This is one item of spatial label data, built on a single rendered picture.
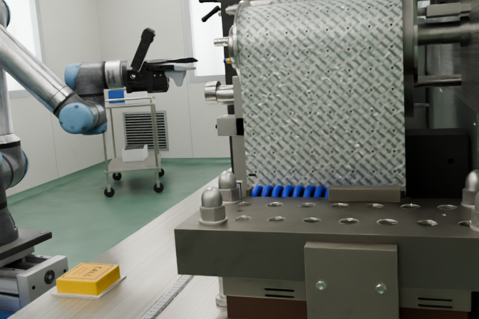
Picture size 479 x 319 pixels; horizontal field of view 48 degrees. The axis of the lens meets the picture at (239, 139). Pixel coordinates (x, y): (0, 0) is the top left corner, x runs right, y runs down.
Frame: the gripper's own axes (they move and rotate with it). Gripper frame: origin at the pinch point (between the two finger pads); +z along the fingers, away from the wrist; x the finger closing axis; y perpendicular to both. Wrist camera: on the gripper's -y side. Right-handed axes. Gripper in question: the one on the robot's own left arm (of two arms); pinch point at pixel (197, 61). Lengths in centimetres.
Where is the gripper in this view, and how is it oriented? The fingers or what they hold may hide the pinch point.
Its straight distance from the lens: 147.9
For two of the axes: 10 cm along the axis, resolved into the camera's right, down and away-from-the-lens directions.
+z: 10.0, -0.7, 0.2
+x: 0.4, 2.7, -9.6
